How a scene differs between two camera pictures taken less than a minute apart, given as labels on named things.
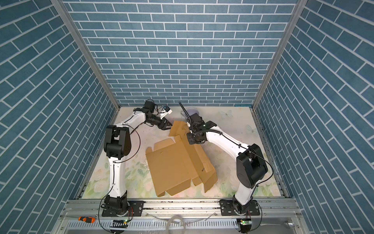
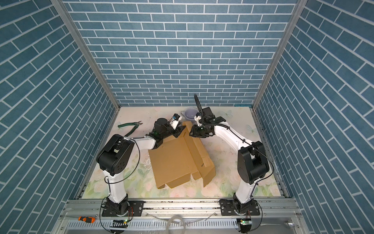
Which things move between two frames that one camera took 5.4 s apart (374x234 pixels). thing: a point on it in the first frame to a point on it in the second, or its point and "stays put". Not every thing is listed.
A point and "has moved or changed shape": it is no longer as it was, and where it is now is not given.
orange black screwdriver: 87,219 stays put
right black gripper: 190,140 to 195,133
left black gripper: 163,127 to 177,132
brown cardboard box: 174,164 has moved or changed shape
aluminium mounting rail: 93,207 stays put
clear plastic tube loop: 172,218 stays put
